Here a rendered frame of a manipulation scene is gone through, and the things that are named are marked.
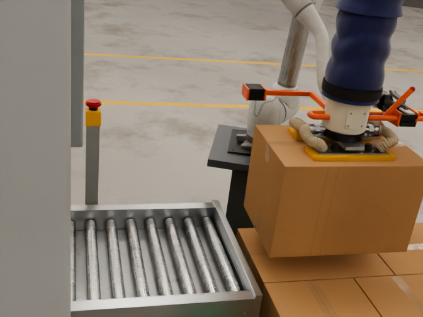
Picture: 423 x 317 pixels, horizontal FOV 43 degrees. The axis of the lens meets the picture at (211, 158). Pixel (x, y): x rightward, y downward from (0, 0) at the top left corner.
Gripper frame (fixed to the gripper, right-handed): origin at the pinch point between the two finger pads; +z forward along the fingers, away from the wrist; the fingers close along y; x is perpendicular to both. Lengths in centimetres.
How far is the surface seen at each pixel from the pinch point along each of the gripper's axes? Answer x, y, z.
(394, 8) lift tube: 23.3, -42.9, 10.1
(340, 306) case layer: 30, 66, 34
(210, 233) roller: 70, 66, -18
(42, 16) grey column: 133, -52, 108
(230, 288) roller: 70, 66, 20
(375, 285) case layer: 9, 66, 23
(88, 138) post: 123, 33, -49
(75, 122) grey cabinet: 129, -31, 92
